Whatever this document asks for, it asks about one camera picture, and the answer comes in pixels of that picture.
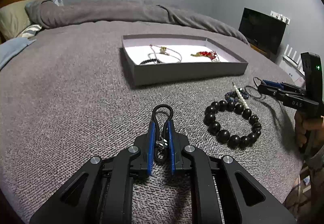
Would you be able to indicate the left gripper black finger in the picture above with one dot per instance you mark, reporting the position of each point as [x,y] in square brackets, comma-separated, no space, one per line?
[281,92]

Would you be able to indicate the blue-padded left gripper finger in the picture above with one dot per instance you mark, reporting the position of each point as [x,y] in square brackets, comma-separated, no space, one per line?
[101,190]
[222,191]

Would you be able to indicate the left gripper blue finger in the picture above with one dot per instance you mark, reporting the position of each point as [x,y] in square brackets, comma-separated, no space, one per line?
[278,84]

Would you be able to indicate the gold bangle with red beads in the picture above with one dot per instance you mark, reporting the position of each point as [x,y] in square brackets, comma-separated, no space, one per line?
[211,55]

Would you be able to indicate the patterned sleeve forearm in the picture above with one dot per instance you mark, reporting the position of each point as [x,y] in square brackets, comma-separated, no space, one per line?
[305,202]

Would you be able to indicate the person's right hand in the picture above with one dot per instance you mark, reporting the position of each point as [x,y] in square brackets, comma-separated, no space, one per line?
[302,125]

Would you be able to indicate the white storage box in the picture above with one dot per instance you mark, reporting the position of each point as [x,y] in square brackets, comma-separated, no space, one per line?
[295,74]

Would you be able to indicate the white wifi router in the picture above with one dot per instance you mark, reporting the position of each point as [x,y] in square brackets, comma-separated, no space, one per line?
[293,59]

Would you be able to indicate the black flat television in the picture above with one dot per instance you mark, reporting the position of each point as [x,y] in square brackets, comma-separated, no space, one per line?
[261,30]

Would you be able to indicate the grey shallow cardboard tray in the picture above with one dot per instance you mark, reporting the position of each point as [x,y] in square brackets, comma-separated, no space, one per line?
[165,58]

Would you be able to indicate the light blue blanket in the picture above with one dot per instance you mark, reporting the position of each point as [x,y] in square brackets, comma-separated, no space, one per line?
[11,48]

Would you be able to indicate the striped grey white pillow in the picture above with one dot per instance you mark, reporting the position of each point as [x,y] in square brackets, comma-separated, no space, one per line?
[30,31]

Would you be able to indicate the grey duvet roll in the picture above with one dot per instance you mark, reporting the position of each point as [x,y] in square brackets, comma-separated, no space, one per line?
[49,15]

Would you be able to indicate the olive green pillow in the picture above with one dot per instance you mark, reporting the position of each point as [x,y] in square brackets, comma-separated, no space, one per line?
[14,19]

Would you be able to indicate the white plastic bag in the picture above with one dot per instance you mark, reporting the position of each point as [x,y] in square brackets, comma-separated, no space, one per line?
[58,2]

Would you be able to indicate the white wall power strip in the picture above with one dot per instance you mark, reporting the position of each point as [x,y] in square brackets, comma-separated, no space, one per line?
[280,17]

